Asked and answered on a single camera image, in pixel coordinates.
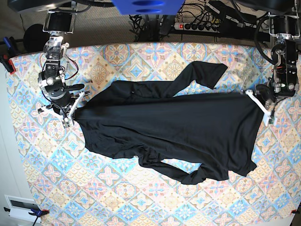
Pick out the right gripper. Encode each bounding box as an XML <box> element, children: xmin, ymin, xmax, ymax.
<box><xmin>46</xmin><ymin>84</ymin><xmax>85</xmax><ymax>114</ymax></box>

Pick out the white floor vent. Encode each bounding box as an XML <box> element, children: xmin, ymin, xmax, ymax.
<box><xmin>4</xmin><ymin>194</ymin><xmax>39</xmax><ymax>223</ymax></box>

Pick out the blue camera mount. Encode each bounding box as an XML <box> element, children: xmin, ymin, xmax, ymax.
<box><xmin>112</xmin><ymin>0</ymin><xmax>185</xmax><ymax>15</ymax></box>

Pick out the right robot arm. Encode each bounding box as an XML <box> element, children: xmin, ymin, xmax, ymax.
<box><xmin>38</xmin><ymin>1</ymin><xmax>85</xmax><ymax>117</ymax></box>

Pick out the blue clamp upper left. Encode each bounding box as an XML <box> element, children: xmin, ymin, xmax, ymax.
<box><xmin>0</xmin><ymin>37</ymin><xmax>14</xmax><ymax>49</ymax></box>

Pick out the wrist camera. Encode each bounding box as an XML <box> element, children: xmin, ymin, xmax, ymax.
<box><xmin>62</xmin><ymin>117</ymin><xmax>74</xmax><ymax>129</ymax></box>
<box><xmin>263</xmin><ymin>114</ymin><xmax>277</xmax><ymax>126</ymax></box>

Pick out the white power strip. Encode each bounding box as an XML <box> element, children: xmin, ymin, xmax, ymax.
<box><xmin>174</xmin><ymin>22</ymin><xmax>218</xmax><ymax>32</ymax></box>

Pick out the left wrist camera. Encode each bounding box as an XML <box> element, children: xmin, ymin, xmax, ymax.
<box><xmin>263</xmin><ymin>114</ymin><xmax>277</xmax><ymax>126</ymax></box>

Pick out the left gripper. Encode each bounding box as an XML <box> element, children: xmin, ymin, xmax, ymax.
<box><xmin>255</xmin><ymin>84</ymin><xmax>280</xmax><ymax>110</ymax></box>

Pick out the orange black clamp left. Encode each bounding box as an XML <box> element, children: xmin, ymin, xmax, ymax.
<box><xmin>0</xmin><ymin>55</ymin><xmax>16</xmax><ymax>74</ymax></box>

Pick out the black t-shirt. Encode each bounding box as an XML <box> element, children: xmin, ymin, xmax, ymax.
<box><xmin>74</xmin><ymin>61</ymin><xmax>263</xmax><ymax>185</ymax></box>

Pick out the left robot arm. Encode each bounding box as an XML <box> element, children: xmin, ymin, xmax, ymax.
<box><xmin>254</xmin><ymin>13</ymin><xmax>301</xmax><ymax>110</ymax></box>

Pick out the blue orange clamp lower left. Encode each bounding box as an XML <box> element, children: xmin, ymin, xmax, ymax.
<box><xmin>3</xmin><ymin>207</ymin><xmax>49</xmax><ymax>218</ymax></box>

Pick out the black round speaker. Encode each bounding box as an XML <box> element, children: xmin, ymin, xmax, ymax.
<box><xmin>23</xmin><ymin>24</ymin><xmax>50</xmax><ymax>53</ymax></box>

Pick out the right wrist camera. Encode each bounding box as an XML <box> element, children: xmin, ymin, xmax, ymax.
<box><xmin>62</xmin><ymin>117</ymin><xmax>74</xmax><ymax>129</ymax></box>

